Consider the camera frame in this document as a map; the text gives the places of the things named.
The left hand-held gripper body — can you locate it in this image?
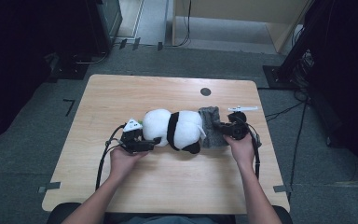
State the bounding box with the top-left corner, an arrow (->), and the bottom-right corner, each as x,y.
119,118 -> 144,154

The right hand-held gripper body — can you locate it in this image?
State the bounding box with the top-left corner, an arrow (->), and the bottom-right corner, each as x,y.
226,105 -> 259,141

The grey fuzzy cloth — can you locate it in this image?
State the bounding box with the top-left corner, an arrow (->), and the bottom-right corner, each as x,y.
198,105 -> 231,149

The panda plush toy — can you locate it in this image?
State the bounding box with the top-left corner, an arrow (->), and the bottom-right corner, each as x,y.
138,108 -> 207,155

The person's left hand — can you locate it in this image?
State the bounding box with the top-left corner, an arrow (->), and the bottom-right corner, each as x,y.
109,146 -> 149,185

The person's right hand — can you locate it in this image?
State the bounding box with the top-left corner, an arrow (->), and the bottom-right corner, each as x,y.
223,133 -> 256,170

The black square stand base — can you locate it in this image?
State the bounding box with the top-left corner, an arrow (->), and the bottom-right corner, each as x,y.
262,64 -> 296,91

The black angled floor tape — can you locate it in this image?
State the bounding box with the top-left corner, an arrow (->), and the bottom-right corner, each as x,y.
62,98 -> 76,118

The grey tape strip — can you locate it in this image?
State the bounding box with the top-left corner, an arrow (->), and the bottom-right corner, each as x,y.
37,181 -> 62,194
273,184 -> 293,193

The person's dark clothing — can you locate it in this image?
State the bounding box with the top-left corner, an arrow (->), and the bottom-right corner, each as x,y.
103,213 -> 237,224

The light wooden cabinet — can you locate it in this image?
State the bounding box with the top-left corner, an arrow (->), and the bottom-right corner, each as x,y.
171,0 -> 312,54

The dark equipment cabinet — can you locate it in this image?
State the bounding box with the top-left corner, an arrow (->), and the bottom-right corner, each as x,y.
85,0 -> 124,56

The dark curtain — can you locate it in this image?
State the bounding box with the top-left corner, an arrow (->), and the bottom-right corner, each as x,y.
304,0 -> 358,188
0,0 -> 91,147

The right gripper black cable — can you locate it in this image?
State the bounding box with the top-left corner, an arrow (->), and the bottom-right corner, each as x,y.
244,121 -> 263,181

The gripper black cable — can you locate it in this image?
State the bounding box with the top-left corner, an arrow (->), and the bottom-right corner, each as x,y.
94,123 -> 127,191
244,121 -> 263,181

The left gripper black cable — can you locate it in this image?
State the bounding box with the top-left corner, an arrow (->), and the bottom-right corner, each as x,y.
94,123 -> 127,191

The short black floor cable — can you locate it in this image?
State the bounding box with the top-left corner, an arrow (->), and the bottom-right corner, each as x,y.
265,101 -> 307,122

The long black floor cable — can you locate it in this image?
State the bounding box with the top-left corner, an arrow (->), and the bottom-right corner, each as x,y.
288,98 -> 310,200

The black looped floor cable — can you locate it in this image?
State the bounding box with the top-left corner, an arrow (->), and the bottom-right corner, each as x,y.
73,50 -> 110,65

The tangled cable bundle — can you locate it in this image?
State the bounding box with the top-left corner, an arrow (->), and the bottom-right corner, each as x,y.
291,49 -> 315,96

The black slanted stand post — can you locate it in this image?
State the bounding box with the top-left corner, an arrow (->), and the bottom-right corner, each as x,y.
276,0 -> 335,82

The black hanging cable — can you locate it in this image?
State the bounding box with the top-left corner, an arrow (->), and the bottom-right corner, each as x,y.
170,0 -> 192,49

